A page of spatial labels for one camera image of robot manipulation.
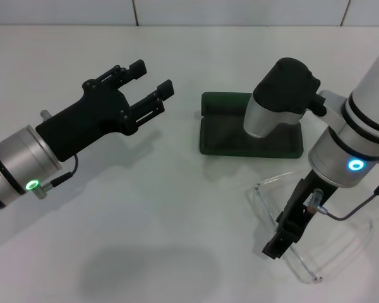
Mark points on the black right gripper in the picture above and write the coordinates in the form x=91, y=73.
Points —
x=298, y=214

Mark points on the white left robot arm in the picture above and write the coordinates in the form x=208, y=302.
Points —
x=15, y=167

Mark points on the clear transparent glasses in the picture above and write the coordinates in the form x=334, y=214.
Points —
x=303, y=260

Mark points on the green glasses case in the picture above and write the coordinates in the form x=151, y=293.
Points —
x=227, y=142

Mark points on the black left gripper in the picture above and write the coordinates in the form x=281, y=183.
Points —
x=88, y=120

